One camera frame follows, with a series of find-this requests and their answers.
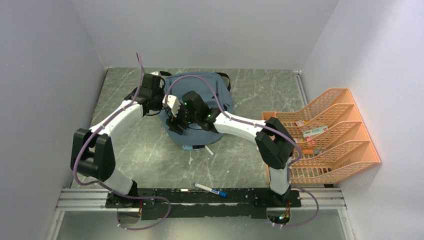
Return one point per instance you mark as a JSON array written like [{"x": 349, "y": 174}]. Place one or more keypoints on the orange desk organizer tray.
[{"x": 270, "y": 116}]

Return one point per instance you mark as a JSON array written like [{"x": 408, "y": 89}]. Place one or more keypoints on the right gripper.
[{"x": 172, "y": 122}]

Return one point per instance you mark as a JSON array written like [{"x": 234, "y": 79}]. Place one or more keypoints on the aluminium frame rail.
[{"x": 80, "y": 199}]

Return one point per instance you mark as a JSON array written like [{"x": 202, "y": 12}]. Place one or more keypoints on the blue capped marker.
[{"x": 210, "y": 190}]

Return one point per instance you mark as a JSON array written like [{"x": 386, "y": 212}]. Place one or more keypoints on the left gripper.
[{"x": 161, "y": 90}]

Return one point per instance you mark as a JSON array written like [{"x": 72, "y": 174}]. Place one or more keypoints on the blue student backpack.
[{"x": 201, "y": 94}]

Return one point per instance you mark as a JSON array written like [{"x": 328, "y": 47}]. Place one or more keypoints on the white marker pen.
[{"x": 209, "y": 150}]

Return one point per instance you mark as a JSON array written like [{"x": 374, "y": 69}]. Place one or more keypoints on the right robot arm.
[{"x": 227, "y": 123}]

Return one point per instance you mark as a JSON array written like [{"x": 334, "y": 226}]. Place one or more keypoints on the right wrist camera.
[{"x": 171, "y": 103}]

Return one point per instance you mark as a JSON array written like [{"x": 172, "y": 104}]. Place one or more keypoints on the orange plastic file rack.
[{"x": 342, "y": 151}]

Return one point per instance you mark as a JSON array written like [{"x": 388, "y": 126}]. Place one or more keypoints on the teal box in rack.
[{"x": 310, "y": 133}]

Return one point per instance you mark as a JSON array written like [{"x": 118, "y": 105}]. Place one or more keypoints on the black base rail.
[{"x": 196, "y": 203}]

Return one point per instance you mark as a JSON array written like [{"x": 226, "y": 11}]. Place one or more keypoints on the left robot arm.
[{"x": 93, "y": 153}]

